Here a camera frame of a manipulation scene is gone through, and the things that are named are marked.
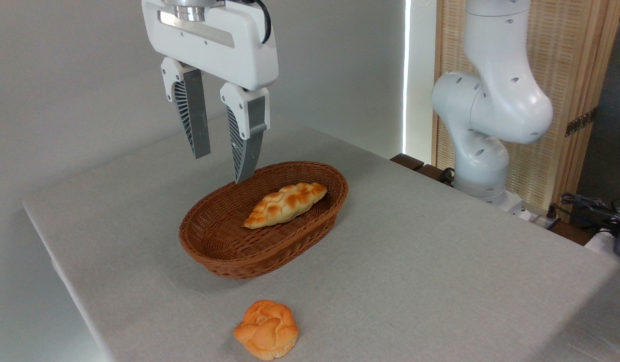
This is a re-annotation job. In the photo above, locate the tangled dark cable bundle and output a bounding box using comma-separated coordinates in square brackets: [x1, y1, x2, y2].
[550, 192, 620, 238]

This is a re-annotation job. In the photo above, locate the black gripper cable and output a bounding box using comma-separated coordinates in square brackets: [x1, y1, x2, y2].
[228, 0, 272, 45]

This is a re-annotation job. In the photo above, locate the white power strip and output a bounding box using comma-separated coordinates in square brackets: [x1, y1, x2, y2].
[511, 203, 559, 228]

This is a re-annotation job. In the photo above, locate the long braided bread loaf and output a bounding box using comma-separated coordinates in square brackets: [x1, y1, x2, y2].
[242, 182, 329, 230]

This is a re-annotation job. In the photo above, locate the black screen hinge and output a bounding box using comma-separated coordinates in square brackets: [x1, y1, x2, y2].
[565, 106, 598, 138]

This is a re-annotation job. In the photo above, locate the grey tablecloth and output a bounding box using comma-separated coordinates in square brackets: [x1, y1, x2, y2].
[22, 113, 620, 362]

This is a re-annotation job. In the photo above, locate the brown oval wicker basket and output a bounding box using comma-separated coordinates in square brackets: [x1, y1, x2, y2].
[179, 160, 349, 280]

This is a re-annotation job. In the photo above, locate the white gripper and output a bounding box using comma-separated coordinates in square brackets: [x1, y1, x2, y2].
[141, 0, 279, 185]

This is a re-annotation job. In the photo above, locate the round orange bread bun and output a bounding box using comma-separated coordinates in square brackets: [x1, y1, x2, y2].
[233, 299, 300, 361]

